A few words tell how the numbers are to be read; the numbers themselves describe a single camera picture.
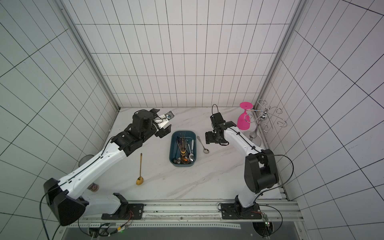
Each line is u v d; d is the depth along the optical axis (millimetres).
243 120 902
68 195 389
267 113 772
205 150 945
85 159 797
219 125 643
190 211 745
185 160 898
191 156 899
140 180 820
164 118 607
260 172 450
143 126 533
